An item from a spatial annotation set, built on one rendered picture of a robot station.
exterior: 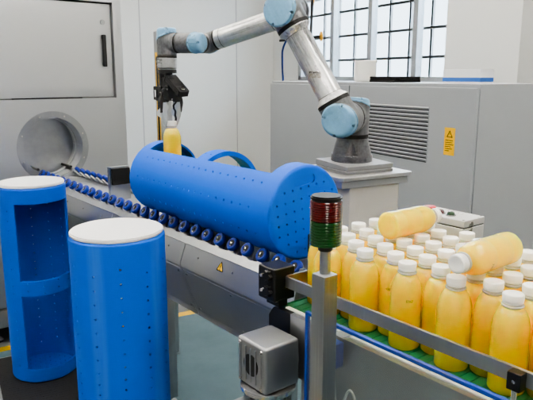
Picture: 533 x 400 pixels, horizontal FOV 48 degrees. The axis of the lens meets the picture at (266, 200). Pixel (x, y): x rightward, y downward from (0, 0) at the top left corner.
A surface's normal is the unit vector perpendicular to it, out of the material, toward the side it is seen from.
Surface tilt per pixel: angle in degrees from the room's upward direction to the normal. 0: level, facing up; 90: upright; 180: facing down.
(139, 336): 90
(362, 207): 90
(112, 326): 90
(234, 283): 70
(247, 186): 58
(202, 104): 90
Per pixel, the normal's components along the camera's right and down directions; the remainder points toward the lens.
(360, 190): 0.48, 0.18
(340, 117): -0.33, 0.33
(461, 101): -0.88, 0.10
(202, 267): -0.73, -0.21
